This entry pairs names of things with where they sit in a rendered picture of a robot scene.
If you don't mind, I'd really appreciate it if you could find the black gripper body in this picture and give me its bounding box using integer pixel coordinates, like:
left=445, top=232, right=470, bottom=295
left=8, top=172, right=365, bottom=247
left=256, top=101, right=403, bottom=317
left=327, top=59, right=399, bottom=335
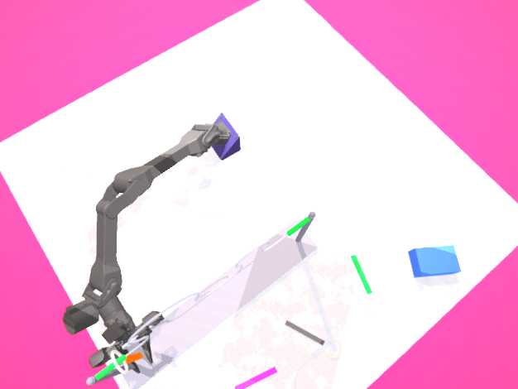
left=89, top=308, right=164, bottom=368

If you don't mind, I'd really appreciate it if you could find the orange handle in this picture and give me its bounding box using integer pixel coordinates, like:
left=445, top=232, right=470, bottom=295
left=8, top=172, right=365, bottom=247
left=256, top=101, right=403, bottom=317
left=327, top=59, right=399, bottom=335
left=111, top=350, right=143, bottom=374

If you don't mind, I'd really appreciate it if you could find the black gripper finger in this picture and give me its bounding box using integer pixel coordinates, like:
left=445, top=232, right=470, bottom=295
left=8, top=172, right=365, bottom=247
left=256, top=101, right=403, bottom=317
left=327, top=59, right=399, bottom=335
left=114, top=349, right=141, bottom=374
left=136, top=330, right=152, bottom=363

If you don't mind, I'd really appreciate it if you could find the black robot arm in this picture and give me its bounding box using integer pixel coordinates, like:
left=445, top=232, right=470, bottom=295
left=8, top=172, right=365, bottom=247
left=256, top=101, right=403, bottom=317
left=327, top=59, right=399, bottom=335
left=62, top=120, right=232, bottom=345

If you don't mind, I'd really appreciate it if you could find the pink handle with cream ring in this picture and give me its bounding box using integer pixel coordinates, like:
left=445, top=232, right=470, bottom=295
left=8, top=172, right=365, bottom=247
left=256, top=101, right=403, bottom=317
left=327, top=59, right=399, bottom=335
left=218, top=367, right=277, bottom=389

